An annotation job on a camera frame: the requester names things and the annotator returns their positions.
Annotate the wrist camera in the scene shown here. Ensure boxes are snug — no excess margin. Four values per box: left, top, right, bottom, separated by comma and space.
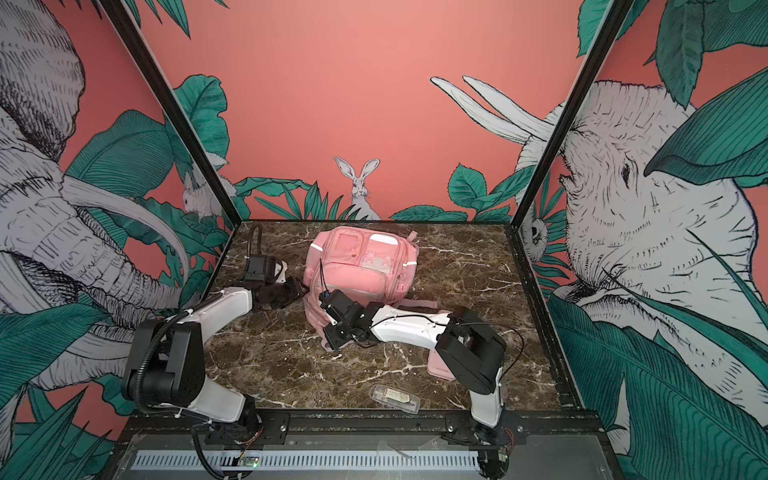
319, 289, 364, 324
243, 255, 287, 285

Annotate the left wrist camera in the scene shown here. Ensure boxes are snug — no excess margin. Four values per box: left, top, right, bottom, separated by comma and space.
243, 255, 287, 285

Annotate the black frame post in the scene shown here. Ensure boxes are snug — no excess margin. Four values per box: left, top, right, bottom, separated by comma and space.
99, 0, 242, 228
511, 0, 633, 229

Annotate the black frame post right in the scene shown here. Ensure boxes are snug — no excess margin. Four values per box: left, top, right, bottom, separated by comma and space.
511, 0, 633, 229

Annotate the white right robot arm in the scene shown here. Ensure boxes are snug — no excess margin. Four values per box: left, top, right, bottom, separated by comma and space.
320, 291, 507, 428

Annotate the black frame post left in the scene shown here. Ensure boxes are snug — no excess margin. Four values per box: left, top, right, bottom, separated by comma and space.
99, 0, 242, 228

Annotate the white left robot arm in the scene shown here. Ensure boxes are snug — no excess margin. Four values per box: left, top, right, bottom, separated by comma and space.
121, 277, 309, 424

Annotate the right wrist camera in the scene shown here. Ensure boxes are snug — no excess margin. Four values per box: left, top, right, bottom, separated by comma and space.
319, 289, 364, 324

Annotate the pink student backpack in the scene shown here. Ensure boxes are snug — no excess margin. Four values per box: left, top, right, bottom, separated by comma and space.
303, 226, 437, 351

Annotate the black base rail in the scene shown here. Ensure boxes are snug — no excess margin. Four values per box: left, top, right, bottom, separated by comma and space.
119, 409, 607, 448

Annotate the white ventilation grille strip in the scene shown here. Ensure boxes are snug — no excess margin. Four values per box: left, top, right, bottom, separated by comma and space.
130, 450, 479, 472

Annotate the clear plastic eraser box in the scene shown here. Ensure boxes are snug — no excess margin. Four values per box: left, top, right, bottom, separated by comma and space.
370, 385, 421, 414

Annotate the pink pencil case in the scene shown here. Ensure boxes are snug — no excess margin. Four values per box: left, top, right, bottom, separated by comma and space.
427, 350, 455, 381

